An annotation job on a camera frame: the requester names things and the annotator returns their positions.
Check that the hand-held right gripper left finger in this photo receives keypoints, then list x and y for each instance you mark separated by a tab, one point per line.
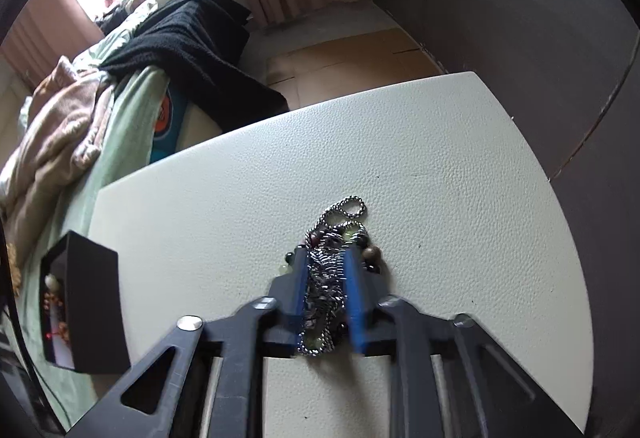
300	298

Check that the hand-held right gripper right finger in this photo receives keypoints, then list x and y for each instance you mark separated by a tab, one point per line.
356	298

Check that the black cardboard box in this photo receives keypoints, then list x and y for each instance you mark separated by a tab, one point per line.
95	298

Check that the orange and teal cushion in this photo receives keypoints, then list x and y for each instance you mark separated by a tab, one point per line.
167	128

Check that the flat brown cardboard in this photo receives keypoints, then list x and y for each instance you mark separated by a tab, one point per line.
350	58

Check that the green bed sheet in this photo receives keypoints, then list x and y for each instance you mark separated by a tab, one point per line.
125	128

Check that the black knitted blanket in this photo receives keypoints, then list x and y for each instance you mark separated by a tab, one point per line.
195	48

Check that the beige blanket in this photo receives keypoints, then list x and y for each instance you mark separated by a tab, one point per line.
55	133

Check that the dark grey wardrobe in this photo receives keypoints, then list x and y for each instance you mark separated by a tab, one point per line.
525	18

